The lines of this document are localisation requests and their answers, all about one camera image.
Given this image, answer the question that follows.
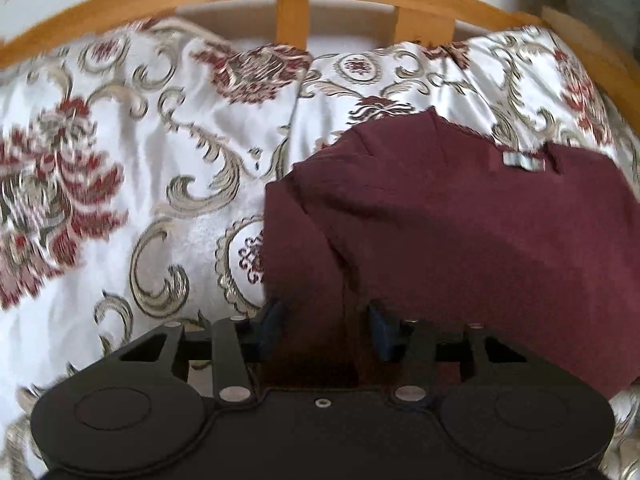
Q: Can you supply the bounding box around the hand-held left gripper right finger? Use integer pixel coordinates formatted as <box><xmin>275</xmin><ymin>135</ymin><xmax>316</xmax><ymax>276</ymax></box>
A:
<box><xmin>367</xmin><ymin>300</ymin><xmax>528</xmax><ymax>406</ymax></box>

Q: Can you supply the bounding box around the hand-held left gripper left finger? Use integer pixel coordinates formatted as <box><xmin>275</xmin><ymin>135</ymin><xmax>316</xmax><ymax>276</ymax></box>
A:
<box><xmin>117</xmin><ymin>300</ymin><xmax>288</xmax><ymax>405</ymax></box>

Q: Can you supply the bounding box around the maroon long-sleeve sweater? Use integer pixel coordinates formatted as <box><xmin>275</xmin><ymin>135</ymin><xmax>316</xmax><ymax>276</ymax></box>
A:
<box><xmin>260</xmin><ymin>107</ymin><xmax>636</xmax><ymax>401</ymax></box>

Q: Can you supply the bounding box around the floral satin bedspread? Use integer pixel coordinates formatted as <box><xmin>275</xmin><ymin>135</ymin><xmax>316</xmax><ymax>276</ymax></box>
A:
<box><xmin>0</xmin><ymin>17</ymin><xmax>640</xmax><ymax>480</ymax></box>

